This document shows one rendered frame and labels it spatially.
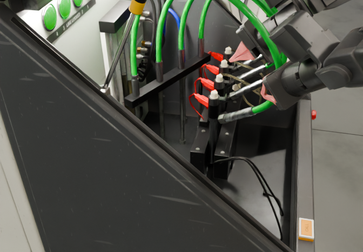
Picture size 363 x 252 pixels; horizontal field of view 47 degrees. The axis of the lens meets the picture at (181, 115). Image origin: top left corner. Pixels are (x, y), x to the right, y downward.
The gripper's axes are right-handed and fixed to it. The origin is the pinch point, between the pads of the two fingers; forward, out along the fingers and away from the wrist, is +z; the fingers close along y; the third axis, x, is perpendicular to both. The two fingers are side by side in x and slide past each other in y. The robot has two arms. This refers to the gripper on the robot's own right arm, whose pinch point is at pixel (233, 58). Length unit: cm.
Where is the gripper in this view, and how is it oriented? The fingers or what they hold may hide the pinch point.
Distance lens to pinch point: 96.7
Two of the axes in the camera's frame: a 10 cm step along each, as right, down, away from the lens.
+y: -6.2, -7.8, -1.3
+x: -4.9, 5.0, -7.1
